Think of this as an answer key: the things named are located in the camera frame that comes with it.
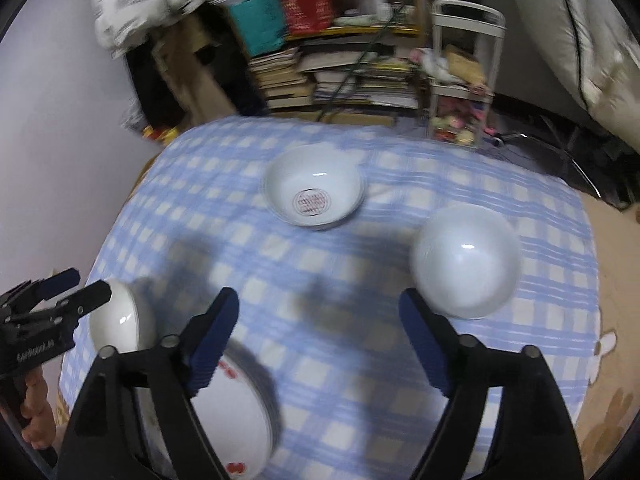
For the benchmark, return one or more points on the teal bag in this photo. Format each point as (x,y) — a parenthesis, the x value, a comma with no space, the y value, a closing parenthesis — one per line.
(257,15)

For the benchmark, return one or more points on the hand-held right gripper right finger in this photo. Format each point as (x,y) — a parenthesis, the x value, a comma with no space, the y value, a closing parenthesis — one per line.
(425,340)

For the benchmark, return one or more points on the person's left hand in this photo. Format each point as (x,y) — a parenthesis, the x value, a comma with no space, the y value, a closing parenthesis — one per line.
(37,410)

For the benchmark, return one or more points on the black hanging coat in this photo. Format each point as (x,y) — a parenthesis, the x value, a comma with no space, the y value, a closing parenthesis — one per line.
(150,90)

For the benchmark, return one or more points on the large red patterned bowl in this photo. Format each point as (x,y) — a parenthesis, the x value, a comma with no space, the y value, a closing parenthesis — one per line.
(312,192)

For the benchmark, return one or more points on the stack of magazines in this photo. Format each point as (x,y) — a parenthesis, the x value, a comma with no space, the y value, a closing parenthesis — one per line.
(380,82)

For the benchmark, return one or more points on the small red patterned bowl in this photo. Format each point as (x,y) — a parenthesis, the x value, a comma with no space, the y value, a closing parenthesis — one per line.
(115,315)

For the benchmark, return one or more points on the beige trousers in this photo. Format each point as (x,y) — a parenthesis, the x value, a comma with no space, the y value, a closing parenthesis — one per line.
(195,75)

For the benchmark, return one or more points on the blue checked tablecloth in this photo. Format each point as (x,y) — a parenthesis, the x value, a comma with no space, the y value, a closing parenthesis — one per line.
(350,310)

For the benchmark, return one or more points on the wooden shelf rack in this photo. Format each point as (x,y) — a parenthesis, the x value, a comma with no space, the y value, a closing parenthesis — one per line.
(370,30)

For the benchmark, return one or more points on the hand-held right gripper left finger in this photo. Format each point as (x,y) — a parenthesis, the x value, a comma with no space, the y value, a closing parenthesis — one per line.
(210,350)

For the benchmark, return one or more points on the black pole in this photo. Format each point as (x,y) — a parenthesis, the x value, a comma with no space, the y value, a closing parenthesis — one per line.
(365,55)

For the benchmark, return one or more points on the stack of books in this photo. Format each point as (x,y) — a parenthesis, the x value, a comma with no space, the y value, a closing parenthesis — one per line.
(280,77)

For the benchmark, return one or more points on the white and yellow plastic bag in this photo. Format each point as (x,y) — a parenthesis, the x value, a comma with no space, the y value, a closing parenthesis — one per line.
(150,127)

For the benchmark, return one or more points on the white trolley cart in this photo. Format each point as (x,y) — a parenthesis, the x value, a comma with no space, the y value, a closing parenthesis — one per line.
(462,75)

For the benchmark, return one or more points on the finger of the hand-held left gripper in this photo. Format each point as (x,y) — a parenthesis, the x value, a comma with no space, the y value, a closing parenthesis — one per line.
(87,297)
(60,280)

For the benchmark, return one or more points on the red patterned bag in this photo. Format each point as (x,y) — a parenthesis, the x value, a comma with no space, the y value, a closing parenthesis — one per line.
(307,2)

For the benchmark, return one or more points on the plain white bowl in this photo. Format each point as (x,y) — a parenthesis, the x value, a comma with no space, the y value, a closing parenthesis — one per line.
(465,260)

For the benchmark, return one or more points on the cream folding lounge chair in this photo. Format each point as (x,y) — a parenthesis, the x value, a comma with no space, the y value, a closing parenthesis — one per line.
(590,35)

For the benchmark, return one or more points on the white cherry print plate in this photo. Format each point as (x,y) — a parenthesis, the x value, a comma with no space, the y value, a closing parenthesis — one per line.
(235,425)

